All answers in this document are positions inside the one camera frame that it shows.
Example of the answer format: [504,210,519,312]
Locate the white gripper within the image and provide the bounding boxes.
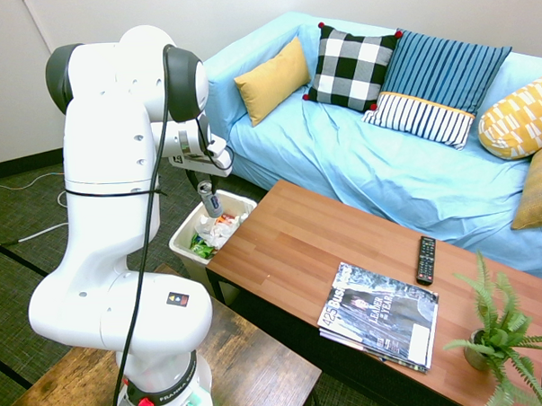
[167,144,235,201]

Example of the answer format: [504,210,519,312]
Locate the silver drink can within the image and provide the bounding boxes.
[196,179,225,220]

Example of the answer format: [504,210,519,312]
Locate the crumpled white paper trash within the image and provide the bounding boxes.
[193,209,253,253]

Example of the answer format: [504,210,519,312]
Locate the white plastic trash bin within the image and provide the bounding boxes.
[165,188,263,310]

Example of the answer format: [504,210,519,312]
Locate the green snack wrapper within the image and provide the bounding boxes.
[189,231,219,262]

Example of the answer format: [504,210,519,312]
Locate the wooden coffee table black legs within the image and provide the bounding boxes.
[201,168,542,406]

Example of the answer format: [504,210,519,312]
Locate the plain mustard yellow pillow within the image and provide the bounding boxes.
[231,34,315,129]

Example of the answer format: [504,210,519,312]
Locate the sofa with light blue cover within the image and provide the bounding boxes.
[199,0,542,333]

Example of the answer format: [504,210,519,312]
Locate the black white checkered pillow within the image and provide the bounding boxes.
[298,17,408,116]

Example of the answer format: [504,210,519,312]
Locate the dark rustic wooden table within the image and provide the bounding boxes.
[0,256,324,406]

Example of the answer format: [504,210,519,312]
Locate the black floor bar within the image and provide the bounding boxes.
[0,350,33,392]
[0,229,49,279]

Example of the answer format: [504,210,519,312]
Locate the stack of magazines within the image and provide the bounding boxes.
[314,257,443,374]

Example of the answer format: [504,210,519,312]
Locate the black TV remote control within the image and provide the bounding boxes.
[413,234,440,287]

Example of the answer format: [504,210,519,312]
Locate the magazine under cover magazine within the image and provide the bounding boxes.
[317,320,431,380]

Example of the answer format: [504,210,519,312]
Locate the blue striped pillow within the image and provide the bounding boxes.
[357,23,518,155]

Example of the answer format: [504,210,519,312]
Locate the yellow white patterned pillow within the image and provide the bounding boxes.
[475,72,542,163]

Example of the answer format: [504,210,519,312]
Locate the small grey plant pot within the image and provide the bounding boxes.
[462,328,499,374]

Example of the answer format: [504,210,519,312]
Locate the green fern plant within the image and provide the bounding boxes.
[438,246,542,406]

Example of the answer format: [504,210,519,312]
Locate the mustard woven pillow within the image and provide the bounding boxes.
[507,142,542,231]

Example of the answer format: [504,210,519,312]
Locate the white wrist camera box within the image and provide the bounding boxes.
[204,137,229,159]

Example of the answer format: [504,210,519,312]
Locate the white floor cable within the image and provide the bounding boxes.
[14,188,71,244]

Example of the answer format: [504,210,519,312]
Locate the black wall baseboard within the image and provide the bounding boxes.
[0,147,67,182]

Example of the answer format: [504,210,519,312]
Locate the white wall cable conduit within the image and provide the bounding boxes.
[17,0,53,58]

